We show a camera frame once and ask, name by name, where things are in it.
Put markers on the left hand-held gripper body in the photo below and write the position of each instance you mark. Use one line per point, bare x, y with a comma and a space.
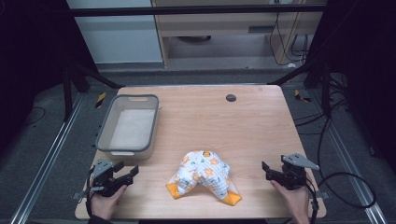
104, 179

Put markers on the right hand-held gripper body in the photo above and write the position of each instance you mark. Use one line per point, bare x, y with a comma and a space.
294, 172

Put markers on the grey rimmed plastic bin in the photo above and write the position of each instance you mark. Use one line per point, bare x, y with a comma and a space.
130, 127

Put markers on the white orange printed baby pants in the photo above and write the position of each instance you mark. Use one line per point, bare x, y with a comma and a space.
204, 175

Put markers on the person's left hand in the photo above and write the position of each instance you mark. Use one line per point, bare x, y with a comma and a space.
106, 203

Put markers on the person's right hand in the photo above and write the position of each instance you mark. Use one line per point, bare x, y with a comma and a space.
294, 202

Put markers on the yellow black striped tape marker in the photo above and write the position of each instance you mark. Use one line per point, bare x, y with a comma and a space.
100, 100
300, 96

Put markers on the grey round table grommet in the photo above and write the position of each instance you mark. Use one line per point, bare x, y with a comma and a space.
231, 98

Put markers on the white cabinet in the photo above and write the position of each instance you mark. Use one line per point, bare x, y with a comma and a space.
115, 37

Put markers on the light wooden desk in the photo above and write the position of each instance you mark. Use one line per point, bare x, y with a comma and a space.
224, 31

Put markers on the aluminium floor rail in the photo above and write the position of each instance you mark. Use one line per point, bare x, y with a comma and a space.
46, 161
348, 155

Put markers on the black metal frame stand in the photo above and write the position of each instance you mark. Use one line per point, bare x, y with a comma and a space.
323, 84
67, 90

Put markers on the black horizontal frame bar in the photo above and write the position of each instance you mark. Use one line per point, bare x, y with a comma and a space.
196, 11

